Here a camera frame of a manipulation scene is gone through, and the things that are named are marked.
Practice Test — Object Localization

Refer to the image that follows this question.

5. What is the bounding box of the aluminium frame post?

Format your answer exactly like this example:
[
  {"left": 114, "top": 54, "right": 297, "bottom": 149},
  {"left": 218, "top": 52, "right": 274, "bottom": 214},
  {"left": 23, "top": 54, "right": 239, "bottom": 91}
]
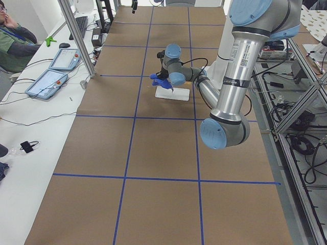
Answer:
[{"left": 58, "top": 0, "right": 95, "bottom": 78}]

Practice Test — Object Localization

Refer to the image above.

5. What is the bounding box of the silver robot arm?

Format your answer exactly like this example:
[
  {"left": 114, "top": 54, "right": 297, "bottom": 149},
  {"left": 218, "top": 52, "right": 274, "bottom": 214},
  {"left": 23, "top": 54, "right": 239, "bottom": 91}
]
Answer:
[{"left": 150, "top": 1, "right": 302, "bottom": 149}]

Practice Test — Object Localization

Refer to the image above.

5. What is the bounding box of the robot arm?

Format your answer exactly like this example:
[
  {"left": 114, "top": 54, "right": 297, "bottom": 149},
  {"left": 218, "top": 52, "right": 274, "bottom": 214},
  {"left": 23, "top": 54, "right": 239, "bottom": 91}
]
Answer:
[{"left": 131, "top": 0, "right": 164, "bottom": 14}]

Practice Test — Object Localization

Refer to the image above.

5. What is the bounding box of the black keyboard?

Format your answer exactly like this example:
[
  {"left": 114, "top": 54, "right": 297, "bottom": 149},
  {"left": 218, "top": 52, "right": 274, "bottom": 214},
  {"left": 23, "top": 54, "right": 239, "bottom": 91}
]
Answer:
[{"left": 75, "top": 16, "right": 88, "bottom": 39}]

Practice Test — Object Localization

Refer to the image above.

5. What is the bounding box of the white wooden towel rack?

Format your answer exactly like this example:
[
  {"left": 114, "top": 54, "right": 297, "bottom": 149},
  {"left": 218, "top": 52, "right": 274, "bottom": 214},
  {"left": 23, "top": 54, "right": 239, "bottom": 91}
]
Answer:
[{"left": 155, "top": 86, "right": 190, "bottom": 101}]

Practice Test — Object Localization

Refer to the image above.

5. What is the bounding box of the near blue teach pendant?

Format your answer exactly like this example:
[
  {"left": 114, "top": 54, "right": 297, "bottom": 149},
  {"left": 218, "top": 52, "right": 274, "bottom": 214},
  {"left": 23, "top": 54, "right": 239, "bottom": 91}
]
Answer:
[{"left": 25, "top": 69, "right": 68, "bottom": 100}]

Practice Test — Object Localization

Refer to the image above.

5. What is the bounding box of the blue grey microfibre towel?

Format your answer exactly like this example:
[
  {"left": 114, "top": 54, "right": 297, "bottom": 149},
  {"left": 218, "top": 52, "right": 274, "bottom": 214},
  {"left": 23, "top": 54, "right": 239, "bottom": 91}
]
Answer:
[{"left": 150, "top": 73, "right": 174, "bottom": 91}]

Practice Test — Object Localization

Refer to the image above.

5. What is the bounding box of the white wire basket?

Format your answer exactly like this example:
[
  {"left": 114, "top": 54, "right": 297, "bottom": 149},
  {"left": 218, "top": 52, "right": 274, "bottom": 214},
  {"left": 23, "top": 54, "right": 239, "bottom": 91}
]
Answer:
[{"left": 258, "top": 50, "right": 295, "bottom": 61}]

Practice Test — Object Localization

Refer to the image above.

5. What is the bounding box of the black computer mouse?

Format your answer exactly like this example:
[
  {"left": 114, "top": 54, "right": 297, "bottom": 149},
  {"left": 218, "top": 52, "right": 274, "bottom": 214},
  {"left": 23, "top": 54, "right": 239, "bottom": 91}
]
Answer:
[{"left": 59, "top": 43, "right": 71, "bottom": 48}]

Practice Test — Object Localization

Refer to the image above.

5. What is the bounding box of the small black device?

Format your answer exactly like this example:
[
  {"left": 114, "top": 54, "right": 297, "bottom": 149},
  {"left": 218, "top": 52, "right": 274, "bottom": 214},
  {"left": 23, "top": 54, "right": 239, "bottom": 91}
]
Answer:
[{"left": 20, "top": 141, "right": 34, "bottom": 153}]

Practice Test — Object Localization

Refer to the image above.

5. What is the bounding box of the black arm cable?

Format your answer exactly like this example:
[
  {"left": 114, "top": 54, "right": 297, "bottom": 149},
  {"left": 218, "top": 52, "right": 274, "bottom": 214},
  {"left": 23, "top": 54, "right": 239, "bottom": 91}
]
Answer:
[{"left": 178, "top": 57, "right": 253, "bottom": 118}]

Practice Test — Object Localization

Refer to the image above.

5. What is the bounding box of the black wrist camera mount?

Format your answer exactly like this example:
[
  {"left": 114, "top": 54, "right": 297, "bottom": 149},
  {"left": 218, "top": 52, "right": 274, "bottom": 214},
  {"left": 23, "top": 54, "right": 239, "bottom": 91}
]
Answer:
[{"left": 156, "top": 50, "right": 165, "bottom": 59}]

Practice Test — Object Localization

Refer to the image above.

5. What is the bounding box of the black power adapter box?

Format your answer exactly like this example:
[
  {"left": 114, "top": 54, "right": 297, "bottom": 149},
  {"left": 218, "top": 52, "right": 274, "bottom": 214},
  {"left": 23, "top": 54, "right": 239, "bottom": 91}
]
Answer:
[{"left": 91, "top": 28, "right": 103, "bottom": 47}]

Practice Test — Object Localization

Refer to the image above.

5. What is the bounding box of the far blue teach pendant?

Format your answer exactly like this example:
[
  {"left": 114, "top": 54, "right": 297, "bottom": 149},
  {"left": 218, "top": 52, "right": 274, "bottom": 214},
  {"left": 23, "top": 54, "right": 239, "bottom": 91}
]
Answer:
[{"left": 49, "top": 48, "right": 80, "bottom": 71}]

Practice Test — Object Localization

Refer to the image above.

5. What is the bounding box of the blue teach pendant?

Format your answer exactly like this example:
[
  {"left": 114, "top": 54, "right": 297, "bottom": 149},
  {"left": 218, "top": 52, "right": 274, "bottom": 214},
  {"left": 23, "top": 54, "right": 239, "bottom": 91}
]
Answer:
[
  {"left": 49, "top": 48, "right": 80, "bottom": 71},
  {"left": 25, "top": 69, "right": 68, "bottom": 100}
]

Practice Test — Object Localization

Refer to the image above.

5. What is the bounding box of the white pedestal column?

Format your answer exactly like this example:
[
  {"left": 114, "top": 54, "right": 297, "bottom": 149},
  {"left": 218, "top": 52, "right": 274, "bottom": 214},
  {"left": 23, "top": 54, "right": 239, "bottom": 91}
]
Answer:
[{"left": 207, "top": 1, "right": 235, "bottom": 82}]

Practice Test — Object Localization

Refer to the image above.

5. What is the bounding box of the person in green shirt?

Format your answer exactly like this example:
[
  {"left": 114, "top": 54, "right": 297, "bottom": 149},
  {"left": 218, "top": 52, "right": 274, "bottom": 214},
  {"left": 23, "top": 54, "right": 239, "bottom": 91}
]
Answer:
[{"left": 1, "top": 2, "right": 40, "bottom": 73}]

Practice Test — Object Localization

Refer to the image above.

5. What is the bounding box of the aluminium frame table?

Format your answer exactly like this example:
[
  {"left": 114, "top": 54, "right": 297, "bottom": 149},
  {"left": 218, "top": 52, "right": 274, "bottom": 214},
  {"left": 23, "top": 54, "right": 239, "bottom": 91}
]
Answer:
[{"left": 250, "top": 33, "right": 326, "bottom": 244}]

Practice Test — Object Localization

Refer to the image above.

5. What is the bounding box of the green object on desk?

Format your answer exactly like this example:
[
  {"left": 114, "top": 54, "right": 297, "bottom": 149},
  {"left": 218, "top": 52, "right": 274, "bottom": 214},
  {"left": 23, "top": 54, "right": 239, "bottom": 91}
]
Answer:
[{"left": 45, "top": 36, "right": 57, "bottom": 47}]

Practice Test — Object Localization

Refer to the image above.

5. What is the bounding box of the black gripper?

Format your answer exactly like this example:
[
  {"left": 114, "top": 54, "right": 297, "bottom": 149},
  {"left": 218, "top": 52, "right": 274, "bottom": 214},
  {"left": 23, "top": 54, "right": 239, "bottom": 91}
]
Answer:
[
  {"left": 158, "top": 66, "right": 169, "bottom": 78},
  {"left": 131, "top": 0, "right": 138, "bottom": 14}
]

